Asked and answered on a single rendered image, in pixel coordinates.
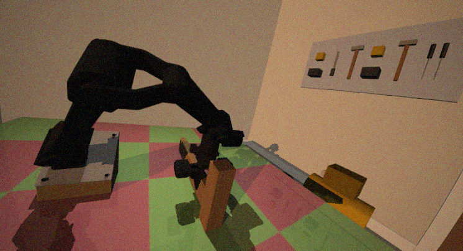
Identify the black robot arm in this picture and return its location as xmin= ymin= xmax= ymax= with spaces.
xmin=34 ymin=39 xmax=245 ymax=170

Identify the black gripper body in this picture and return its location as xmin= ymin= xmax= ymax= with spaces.
xmin=173 ymin=145 xmax=219 ymax=178

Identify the dark brown wooden post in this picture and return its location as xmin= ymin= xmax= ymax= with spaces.
xmin=199 ymin=160 xmax=236 ymax=232

